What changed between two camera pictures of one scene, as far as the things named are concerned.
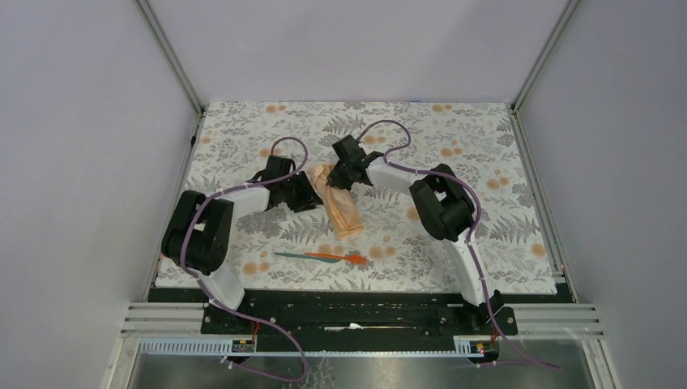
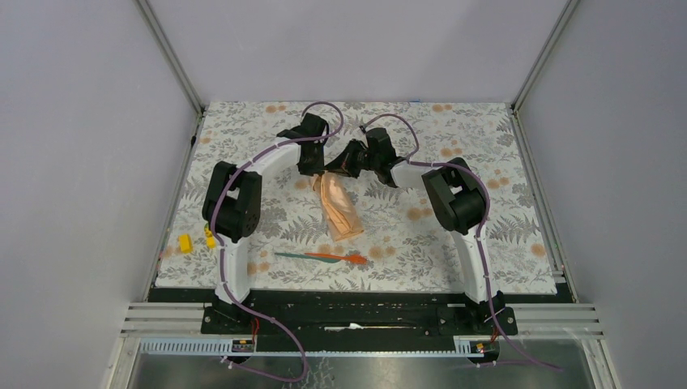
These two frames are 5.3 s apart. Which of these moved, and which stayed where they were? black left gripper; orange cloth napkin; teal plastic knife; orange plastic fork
Moved: black left gripper
Stayed: orange plastic fork; teal plastic knife; orange cloth napkin
